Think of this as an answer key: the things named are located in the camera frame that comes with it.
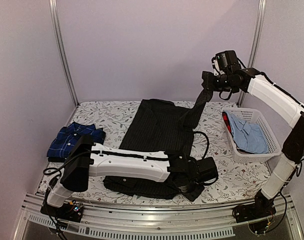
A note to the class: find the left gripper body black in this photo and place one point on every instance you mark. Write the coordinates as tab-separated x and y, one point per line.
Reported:
190	193

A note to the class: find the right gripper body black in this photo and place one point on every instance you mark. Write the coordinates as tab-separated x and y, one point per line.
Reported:
223	83

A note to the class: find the black pinstriped long sleeve shirt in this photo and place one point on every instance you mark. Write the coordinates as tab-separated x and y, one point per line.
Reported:
160	125

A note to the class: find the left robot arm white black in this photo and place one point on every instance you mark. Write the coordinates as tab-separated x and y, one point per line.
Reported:
158	175

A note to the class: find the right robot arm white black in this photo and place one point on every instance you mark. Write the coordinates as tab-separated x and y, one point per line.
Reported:
230	75

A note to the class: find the red black garment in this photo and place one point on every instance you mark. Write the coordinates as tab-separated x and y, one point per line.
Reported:
227	122

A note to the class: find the white plastic laundry basket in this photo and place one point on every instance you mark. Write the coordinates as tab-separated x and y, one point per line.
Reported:
252	116

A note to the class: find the floral patterned tablecloth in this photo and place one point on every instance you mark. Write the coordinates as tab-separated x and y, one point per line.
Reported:
237	181

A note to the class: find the light blue shirt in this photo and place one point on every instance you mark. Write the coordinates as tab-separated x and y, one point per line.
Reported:
248	137

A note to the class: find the folded blue plaid shirt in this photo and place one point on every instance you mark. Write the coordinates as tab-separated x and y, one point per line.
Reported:
77	126

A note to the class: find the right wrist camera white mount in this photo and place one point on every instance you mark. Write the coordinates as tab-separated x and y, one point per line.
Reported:
215	66

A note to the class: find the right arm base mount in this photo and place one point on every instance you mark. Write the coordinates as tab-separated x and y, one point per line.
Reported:
262	207

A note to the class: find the right aluminium frame post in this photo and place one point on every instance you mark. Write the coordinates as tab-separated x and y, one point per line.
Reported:
257	32

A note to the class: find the aluminium frame post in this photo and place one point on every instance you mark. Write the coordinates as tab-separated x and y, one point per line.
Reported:
61	50
257	32

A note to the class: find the aluminium front rail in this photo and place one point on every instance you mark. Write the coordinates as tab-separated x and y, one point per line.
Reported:
205	221

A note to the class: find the left aluminium frame post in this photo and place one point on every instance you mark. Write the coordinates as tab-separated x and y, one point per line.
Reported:
61	50

